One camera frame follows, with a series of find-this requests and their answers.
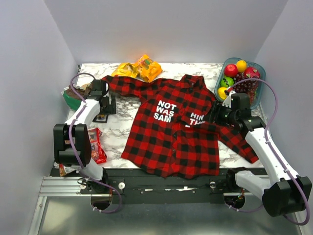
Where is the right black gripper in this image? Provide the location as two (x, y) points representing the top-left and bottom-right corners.
(202, 100), (238, 127)

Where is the small black brooch card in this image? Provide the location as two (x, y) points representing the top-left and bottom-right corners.
(93, 114), (108, 123)

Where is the red black plaid shirt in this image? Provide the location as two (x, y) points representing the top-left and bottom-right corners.
(103, 74), (258, 179)

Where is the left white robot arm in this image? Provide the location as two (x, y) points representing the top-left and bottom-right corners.
(53, 80), (116, 193)

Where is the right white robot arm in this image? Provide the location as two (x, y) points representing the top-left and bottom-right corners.
(208, 92), (312, 217)

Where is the yellow lemon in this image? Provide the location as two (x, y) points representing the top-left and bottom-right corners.
(218, 87), (228, 100)

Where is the green bowl with brown paper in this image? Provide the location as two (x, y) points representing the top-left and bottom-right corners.
(62, 83), (92, 111)

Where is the purple grape bunch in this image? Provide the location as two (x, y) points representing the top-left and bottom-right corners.
(233, 73), (259, 104)

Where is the teal plastic fruit container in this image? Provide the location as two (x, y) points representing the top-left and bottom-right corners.
(214, 57), (266, 109)

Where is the red apple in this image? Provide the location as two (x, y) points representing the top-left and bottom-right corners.
(224, 64), (238, 78)

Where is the yellow Lays chips bag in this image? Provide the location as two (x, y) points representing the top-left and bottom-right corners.
(111, 62), (139, 78)

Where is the red candy snack bag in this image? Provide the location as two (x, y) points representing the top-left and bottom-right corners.
(58, 128), (107, 177)

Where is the red dragon fruit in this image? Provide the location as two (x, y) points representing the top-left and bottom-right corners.
(244, 67), (261, 79)

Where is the orange fruit top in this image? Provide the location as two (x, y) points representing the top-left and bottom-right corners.
(236, 60), (247, 73)

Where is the orange snack bag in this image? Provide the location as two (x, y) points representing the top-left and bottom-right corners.
(134, 54), (163, 83)

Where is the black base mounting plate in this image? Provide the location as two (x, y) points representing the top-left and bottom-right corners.
(50, 167), (260, 205)

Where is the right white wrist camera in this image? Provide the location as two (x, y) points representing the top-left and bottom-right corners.
(222, 91), (236, 108)

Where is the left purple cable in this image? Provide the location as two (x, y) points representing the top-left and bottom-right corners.
(68, 72), (98, 182)

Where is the purple cable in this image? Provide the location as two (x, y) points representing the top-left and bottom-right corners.
(227, 78), (311, 226)
(68, 72), (98, 182)

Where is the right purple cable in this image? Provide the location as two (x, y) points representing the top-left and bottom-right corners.
(227, 78), (311, 226)

